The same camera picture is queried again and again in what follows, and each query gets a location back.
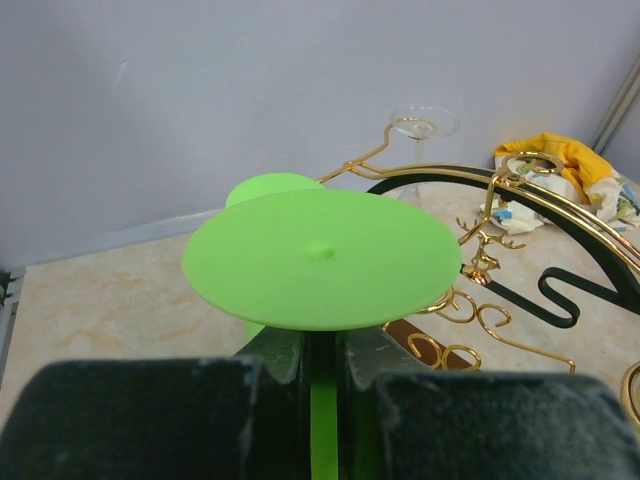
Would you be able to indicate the green wine glass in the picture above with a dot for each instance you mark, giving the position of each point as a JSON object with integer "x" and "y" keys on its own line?
{"x": 269, "y": 184}
{"x": 319, "y": 262}

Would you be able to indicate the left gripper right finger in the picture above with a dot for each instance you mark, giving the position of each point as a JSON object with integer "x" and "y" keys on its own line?
{"x": 399, "y": 419}

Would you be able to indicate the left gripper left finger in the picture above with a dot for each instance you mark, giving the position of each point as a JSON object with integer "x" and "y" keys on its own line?
{"x": 240, "y": 417}

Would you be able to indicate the yellow patterned cloth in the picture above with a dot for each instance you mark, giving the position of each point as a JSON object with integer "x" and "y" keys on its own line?
{"x": 587, "y": 179}

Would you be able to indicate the clear wine glass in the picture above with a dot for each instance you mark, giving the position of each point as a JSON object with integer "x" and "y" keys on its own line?
{"x": 423, "y": 123}

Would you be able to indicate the green wine glass front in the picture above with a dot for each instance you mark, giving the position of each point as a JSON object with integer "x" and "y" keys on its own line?
{"x": 269, "y": 184}

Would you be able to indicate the gold wire wine glass rack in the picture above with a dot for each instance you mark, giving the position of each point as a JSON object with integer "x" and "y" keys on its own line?
{"x": 544, "y": 283}

